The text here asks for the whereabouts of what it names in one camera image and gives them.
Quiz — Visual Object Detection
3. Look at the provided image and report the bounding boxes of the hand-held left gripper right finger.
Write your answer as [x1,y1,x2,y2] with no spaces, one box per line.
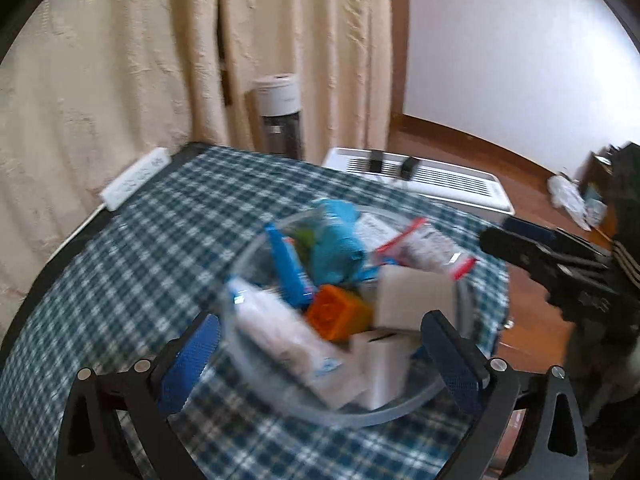
[419,310,591,480]

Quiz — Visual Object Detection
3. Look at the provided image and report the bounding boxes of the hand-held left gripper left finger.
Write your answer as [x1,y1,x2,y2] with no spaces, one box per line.
[55,310,223,480]

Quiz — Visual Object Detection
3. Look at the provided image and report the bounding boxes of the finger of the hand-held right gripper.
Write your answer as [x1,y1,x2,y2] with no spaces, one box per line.
[502,216,610,262]
[479,227,617,307]

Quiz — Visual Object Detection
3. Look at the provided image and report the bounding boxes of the white sponge block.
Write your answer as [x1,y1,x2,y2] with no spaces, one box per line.
[372,266,458,333]
[347,330,416,411]

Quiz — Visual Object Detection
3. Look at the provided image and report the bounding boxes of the red snack packet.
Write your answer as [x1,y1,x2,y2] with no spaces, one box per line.
[375,217,478,281]

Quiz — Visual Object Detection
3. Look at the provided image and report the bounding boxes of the white plastic packet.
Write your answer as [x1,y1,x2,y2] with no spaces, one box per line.
[225,277,371,408]

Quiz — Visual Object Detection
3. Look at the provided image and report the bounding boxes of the clear plastic bowl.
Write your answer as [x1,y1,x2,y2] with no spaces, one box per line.
[220,200,476,428]

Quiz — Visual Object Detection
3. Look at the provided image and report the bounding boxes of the orange toy block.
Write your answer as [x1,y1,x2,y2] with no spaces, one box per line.
[305,284,376,343]

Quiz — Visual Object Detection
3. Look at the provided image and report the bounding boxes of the large blue cracker packet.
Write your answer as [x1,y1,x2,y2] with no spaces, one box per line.
[264,222,318,311]

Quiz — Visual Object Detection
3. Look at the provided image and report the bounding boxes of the blue towel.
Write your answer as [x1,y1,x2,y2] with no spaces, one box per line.
[310,199,368,286]

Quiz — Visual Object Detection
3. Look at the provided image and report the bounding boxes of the green toy block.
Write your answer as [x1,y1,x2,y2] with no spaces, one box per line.
[287,225,321,256]

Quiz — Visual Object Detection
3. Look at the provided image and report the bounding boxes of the person's right hand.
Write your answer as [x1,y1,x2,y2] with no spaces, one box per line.
[565,321,640,428]

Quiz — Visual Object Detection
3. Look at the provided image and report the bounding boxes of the white plastic bags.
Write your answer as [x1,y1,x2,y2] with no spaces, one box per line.
[547,172,608,231]

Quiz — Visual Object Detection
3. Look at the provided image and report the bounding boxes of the dark wooden furniture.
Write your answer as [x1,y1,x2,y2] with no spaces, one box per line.
[582,146,618,196]

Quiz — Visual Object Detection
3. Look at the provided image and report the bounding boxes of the white flat floor appliance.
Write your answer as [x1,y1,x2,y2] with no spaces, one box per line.
[320,147,516,216]

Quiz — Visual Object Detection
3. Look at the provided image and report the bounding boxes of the blue plaid tablecloth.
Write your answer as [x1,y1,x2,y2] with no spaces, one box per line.
[0,147,511,480]

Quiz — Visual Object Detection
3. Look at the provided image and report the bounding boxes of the white power strip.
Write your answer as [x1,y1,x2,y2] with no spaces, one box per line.
[99,147,171,211]

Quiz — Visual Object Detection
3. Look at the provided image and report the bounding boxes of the white cylindrical air purifier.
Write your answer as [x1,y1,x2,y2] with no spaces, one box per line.
[251,74,305,161]

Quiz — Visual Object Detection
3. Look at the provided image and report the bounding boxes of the beige patterned curtain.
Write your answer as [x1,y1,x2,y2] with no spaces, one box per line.
[0,0,408,311]

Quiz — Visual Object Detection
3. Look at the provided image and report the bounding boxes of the white power cable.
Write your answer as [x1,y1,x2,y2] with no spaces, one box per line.
[47,205,108,266]

